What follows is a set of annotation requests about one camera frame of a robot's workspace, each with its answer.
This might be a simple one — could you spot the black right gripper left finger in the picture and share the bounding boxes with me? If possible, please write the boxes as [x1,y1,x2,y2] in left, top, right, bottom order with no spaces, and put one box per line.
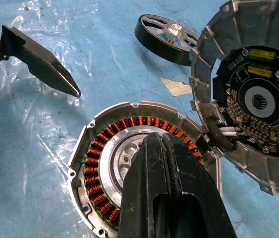
[117,132,173,238]

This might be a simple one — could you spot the silver motor housing copper windings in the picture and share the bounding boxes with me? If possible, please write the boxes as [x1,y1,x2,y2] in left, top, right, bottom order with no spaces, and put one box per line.
[67,100,223,238]

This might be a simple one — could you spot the black spoked rotor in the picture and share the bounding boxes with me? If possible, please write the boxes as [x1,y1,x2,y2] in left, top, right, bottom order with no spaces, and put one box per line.
[134,14,201,67]

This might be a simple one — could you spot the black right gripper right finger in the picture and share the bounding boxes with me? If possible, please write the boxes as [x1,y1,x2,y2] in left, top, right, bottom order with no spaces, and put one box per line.
[163,133,238,238]

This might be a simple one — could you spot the silver motor lid circuit board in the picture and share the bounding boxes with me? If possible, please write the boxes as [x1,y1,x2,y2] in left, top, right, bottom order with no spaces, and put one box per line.
[189,0,279,197]

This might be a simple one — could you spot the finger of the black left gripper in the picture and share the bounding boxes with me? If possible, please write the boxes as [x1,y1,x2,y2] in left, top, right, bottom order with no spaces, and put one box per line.
[0,25,82,98]

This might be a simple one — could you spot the white motor wires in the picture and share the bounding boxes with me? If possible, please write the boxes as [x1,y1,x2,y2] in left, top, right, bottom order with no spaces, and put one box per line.
[203,125,244,145]

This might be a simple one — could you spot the beige tape patch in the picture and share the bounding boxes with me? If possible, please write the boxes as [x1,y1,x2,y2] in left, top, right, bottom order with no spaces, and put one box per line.
[160,77,193,97]

